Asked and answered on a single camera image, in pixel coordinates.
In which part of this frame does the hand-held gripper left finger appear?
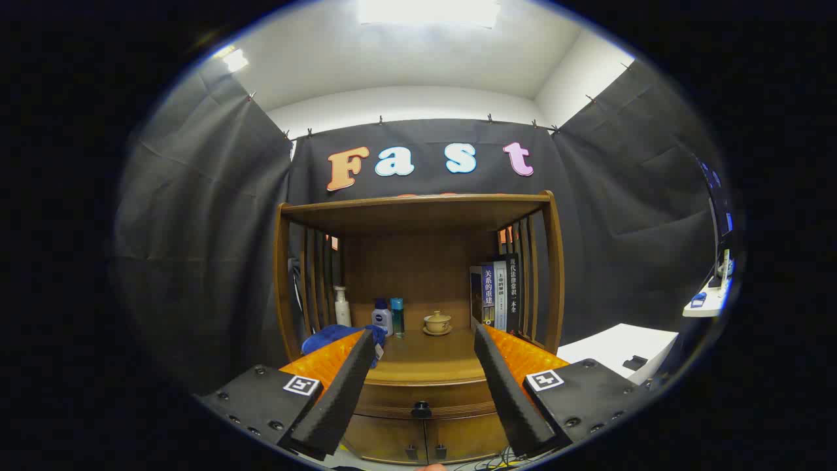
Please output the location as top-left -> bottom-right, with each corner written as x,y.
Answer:
196,328 -> 377,462

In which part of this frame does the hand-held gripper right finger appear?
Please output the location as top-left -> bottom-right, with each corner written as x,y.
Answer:
473,323 -> 648,459

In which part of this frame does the wooden drawer with black knob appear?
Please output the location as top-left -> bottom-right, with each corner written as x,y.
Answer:
353,379 -> 501,421

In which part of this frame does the wooden cabinet door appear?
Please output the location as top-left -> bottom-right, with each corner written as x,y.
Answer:
426,413 -> 511,462
343,415 -> 427,465

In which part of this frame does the wooden countertop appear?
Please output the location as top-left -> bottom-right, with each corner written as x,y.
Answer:
363,324 -> 556,387

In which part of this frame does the white side cabinet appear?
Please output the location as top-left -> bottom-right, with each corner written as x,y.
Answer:
557,323 -> 679,385

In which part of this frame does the wooden cabinet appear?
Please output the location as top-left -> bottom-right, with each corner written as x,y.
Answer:
273,190 -> 566,465

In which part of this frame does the blue folded towel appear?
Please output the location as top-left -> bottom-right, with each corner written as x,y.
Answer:
302,324 -> 386,367

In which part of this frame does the white pump bottle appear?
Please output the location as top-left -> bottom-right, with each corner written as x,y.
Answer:
333,285 -> 352,328

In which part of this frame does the white bottle with blue cap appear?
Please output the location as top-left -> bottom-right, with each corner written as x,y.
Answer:
371,298 -> 394,337

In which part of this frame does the white spine book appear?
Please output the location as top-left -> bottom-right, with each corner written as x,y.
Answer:
493,260 -> 509,331

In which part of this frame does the beige lidded tea cup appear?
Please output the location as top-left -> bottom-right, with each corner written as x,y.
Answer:
422,311 -> 453,337

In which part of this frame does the dark cover book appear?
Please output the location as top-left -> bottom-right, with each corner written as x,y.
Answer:
470,263 -> 496,331

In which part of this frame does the black spine book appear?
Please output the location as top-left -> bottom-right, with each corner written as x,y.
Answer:
506,254 -> 522,333

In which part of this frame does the white side desk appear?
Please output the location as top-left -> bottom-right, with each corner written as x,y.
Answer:
682,275 -> 733,318

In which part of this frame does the black backdrop cloth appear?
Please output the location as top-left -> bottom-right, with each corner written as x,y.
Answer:
114,56 -> 726,393

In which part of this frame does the large ceiling light panel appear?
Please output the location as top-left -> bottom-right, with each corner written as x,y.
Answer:
356,0 -> 501,28

